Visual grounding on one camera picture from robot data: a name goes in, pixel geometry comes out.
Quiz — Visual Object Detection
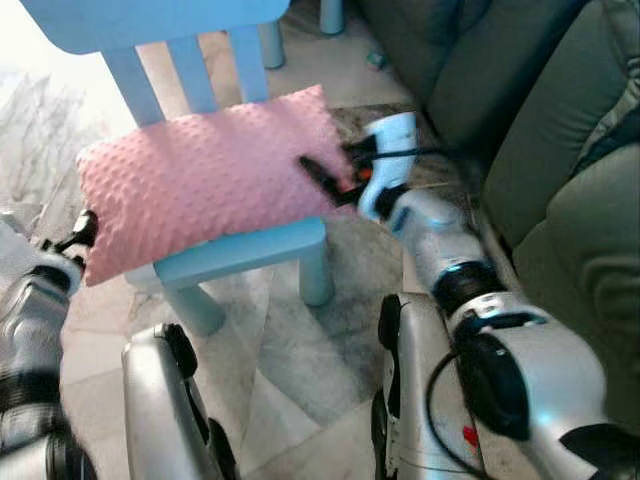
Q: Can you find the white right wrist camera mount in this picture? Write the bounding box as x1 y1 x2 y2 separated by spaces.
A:
358 112 419 221

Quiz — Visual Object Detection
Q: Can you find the pink dotted pillow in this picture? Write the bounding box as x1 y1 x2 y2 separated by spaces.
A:
77 85 353 288

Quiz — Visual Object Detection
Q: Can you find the green leather sofa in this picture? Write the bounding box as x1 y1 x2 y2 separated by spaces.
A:
355 0 640 431

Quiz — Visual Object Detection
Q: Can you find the silver left robot leg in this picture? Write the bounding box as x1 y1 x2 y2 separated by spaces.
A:
122 322 236 480

